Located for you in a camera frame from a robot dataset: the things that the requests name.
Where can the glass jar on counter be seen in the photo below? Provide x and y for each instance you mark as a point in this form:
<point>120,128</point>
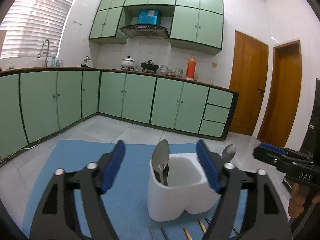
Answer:
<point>163,69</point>

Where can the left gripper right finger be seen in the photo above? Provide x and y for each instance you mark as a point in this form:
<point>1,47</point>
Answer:
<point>264,215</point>

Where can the cardboard box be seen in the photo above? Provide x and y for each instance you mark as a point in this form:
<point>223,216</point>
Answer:
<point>2,37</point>

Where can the blue box above hood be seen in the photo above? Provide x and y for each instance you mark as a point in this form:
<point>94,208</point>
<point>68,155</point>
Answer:
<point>149,17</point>

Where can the grey metal chopstick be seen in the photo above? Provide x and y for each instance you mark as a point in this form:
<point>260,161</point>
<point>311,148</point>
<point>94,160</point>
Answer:
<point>151,233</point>

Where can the white window blinds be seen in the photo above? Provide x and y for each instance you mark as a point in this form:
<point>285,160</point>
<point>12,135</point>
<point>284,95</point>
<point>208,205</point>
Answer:
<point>34,27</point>

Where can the green lower kitchen cabinets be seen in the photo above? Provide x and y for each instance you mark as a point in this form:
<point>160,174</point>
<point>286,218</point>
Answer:
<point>39,102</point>

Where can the white enamel pot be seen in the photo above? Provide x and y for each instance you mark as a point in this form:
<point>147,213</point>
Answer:
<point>128,63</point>

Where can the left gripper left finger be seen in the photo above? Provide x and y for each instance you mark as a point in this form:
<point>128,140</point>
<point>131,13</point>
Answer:
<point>71,206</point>

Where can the green upper kitchen cabinets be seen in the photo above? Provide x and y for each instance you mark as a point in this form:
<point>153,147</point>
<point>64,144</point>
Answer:
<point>192,24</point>

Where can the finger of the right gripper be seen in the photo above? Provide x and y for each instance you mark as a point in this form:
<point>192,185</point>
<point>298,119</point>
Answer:
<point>284,151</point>
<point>279,161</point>

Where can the black range hood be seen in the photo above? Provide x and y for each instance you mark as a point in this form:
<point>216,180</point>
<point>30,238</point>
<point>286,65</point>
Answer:
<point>145,31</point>

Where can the blue table cloth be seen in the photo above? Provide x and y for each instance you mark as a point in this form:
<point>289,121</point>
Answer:
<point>126,202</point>

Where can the small silver teaspoon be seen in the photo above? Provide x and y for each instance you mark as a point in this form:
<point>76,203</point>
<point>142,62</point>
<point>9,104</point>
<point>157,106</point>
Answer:
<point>228,153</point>

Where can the person's right hand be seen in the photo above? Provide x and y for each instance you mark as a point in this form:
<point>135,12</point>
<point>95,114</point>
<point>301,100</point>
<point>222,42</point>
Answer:
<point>296,202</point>

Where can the white plastic utensil holder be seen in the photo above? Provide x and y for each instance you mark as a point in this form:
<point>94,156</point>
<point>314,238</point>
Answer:
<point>187,190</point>

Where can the large silver metal spoon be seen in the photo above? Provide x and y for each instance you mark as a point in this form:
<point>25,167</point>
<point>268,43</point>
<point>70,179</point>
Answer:
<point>159,161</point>

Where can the black wok with lid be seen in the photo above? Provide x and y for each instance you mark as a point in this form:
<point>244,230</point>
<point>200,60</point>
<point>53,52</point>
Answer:
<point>149,67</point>

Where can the green kitchen cabinets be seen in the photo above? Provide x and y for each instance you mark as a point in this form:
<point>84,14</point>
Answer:
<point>39,102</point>
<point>192,24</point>

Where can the light wooden chopstick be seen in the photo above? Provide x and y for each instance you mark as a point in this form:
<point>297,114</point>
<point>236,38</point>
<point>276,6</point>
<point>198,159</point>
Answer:
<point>202,226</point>
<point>187,234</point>

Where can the brown wooden door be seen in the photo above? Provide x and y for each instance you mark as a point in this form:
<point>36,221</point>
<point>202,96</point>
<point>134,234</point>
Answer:
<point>284,94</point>
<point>248,78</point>

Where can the orange thermos flask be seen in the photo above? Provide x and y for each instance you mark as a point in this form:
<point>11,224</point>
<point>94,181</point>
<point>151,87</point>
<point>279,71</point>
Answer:
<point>190,71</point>

